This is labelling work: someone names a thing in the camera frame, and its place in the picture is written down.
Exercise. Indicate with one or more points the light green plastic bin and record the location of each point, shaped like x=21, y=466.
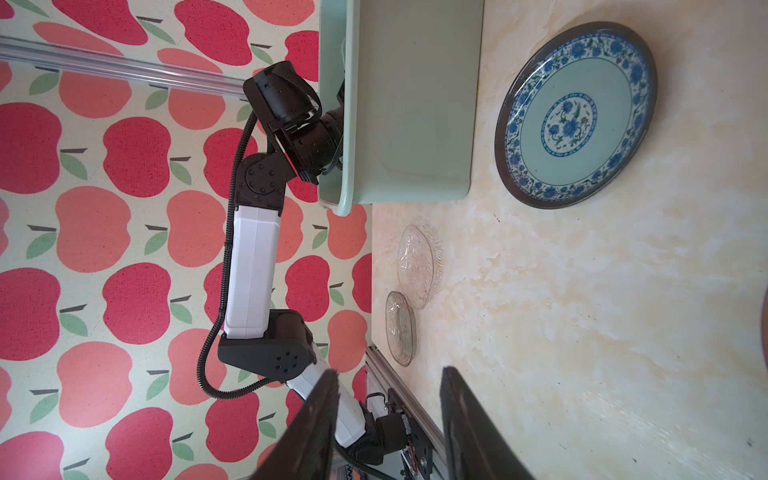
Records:
x=406, y=74

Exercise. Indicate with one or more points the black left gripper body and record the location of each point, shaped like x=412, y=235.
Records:
x=290, y=113

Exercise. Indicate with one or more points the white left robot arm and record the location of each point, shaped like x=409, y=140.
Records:
x=252, y=344

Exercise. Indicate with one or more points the clear glass plate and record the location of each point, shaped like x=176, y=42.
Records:
x=419, y=265

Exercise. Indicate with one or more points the grey glass plate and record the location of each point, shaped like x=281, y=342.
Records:
x=400, y=328

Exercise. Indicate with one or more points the left aluminium frame post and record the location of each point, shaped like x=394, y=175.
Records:
x=65, y=58

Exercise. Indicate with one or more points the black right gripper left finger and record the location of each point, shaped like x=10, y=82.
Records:
x=305, y=450

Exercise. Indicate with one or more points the beige speckled ceramic plate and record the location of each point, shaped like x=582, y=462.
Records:
x=764, y=331

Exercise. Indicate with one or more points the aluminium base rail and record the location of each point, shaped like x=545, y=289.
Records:
x=424, y=456

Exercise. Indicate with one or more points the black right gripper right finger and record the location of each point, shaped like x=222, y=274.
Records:
x=475, y=448

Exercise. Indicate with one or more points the blue floral pattern plate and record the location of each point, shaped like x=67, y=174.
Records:
x=575, y=115

